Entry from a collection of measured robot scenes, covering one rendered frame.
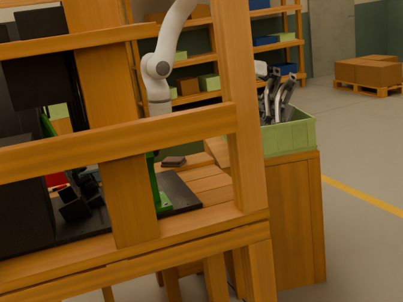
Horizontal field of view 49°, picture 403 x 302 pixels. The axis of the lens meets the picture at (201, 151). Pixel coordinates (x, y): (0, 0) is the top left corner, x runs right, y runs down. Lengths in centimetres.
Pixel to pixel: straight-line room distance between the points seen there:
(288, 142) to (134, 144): 118
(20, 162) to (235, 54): 69
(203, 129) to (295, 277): 148
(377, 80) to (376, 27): 317
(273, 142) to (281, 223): 45
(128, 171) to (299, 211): 129
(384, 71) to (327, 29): 248
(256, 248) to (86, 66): 84
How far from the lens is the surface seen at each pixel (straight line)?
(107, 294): 245
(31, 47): 122
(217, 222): 148
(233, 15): 136
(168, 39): 221
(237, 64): 137
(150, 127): 126
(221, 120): 132
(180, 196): 166
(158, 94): 222
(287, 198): 236
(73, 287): 147
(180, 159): 198
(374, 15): 990
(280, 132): 226
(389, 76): 695
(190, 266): 251
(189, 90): 718
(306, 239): 251
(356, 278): 273
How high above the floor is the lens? 155
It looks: 18 degrees down
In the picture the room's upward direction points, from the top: 8 degrees counter-clockwise
